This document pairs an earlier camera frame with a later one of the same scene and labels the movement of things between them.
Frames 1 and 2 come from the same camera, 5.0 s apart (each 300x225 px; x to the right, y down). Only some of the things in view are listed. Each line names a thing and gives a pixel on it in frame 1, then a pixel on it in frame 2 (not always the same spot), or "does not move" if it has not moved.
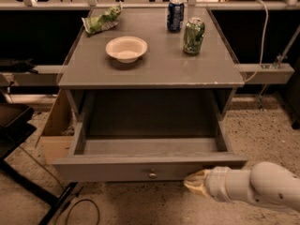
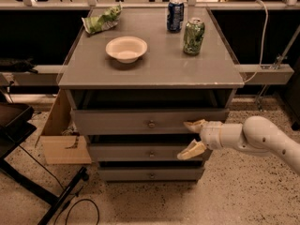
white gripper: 217,183 → 210,135
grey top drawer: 143,159 → 150,121
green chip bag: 108,19 does not move
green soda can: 194,31 does not move
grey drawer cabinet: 151,72 does not move
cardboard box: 58,134 does not move
